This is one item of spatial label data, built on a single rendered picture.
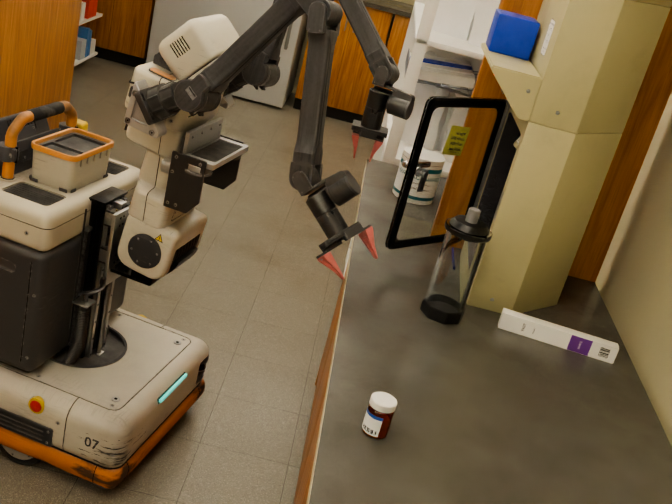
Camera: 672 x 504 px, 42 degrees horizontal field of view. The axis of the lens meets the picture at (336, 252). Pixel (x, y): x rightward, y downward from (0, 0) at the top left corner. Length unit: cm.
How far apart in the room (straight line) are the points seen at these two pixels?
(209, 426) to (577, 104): 172
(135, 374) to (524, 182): 137
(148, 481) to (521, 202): 146
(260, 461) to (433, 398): 135
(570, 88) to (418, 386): 74
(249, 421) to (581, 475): 170
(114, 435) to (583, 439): 135
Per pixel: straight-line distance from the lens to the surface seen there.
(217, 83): 213
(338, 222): 203
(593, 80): 200
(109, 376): 274
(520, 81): 198
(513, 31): 216
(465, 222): 194
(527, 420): 176
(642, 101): 243
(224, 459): 295
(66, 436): 266
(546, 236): 211
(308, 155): 203
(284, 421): 318
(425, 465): 153
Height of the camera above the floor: 180
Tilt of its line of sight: 23 degrees down
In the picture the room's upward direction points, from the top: 15 degrees clockwise
